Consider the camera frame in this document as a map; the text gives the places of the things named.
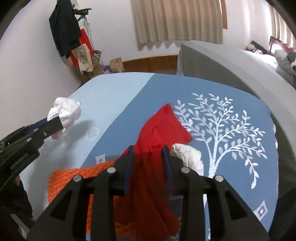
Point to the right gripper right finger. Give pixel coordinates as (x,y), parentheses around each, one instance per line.
(229,216)

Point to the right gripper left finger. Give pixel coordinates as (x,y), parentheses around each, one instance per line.
(66,216)

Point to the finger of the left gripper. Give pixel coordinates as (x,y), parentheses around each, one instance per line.
(36,125)
(19,137)

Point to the white tissue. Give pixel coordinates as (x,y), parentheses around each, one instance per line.
(68,110)
(190,157)

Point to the red cloth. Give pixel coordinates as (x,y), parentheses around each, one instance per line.
(144,213)

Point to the blue tree-print tablecloth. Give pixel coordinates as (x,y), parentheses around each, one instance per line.
(231,128)

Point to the beige canvas tote bag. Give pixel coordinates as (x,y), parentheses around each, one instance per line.
(83,57)

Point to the striped basket bag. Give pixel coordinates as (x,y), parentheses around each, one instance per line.
(96,58)

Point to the red hanging bag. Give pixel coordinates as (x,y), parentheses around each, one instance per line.
(82,40)

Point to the brown paper bag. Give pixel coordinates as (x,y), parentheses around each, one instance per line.
(116,65)

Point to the black hanging jacket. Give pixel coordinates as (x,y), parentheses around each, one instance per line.
(65,28)

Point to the wooden coat rack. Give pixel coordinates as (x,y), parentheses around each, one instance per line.
(82,18)

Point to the bed with grey sheet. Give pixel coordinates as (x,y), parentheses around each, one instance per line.
(252,73)

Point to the folded grey quilt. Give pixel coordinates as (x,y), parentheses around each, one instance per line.
(283,68)

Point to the black pink item behind bed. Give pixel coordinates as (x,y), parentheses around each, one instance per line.
(256,48)

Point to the dark grey towel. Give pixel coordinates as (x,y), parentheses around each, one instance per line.
(291,58)

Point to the red wooden headboard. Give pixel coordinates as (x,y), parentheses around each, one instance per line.
(276,44)

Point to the right beige curtain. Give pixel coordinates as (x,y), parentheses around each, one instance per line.
(280,29)

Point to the beige curtain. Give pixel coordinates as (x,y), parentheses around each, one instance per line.
(280,29)
(177,20)

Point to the left beige curtain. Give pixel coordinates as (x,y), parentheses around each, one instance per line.
(177,20)

